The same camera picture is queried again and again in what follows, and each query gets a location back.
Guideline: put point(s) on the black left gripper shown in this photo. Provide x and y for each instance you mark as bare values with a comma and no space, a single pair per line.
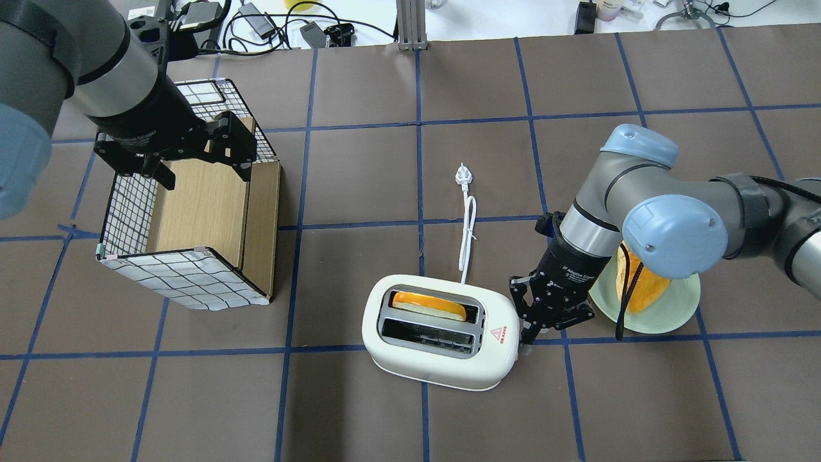
156,117

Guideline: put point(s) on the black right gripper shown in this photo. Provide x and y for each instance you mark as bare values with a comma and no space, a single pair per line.
569,267

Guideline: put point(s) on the white two-slot toaster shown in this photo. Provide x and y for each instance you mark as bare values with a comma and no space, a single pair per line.
474,355

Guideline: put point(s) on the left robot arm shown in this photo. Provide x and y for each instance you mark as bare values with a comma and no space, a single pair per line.
113,68

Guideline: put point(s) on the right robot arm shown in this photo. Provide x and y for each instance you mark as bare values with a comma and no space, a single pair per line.
676,228

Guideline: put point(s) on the toast slice in toaster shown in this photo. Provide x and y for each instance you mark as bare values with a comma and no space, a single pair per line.
429,305

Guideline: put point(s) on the golden pastry on plate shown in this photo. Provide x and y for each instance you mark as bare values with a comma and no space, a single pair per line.
649,287

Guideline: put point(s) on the black power adapter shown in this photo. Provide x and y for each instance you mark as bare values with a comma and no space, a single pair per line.
260,23

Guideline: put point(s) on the pale green plate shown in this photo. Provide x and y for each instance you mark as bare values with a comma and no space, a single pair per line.
674,308

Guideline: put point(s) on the wire basket with wooden shelf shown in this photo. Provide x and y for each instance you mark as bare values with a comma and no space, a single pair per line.
210,243

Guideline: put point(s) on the aluminium frame post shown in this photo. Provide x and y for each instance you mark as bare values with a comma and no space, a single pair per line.
410,18

